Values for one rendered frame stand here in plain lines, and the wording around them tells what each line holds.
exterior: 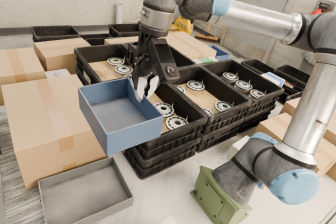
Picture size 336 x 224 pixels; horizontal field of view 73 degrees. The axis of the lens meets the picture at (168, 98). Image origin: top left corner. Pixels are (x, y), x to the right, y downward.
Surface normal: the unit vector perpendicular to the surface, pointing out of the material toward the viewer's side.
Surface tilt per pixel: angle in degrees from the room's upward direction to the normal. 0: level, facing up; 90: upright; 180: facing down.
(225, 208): 90
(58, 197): 0
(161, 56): 33
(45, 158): 90
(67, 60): 90
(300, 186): 75
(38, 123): 0
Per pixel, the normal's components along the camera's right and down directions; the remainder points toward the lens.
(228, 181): -0.24, -0.53
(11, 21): 0.55, 0.54
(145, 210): 0.16, -0.82
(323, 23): -0.91, -0.36
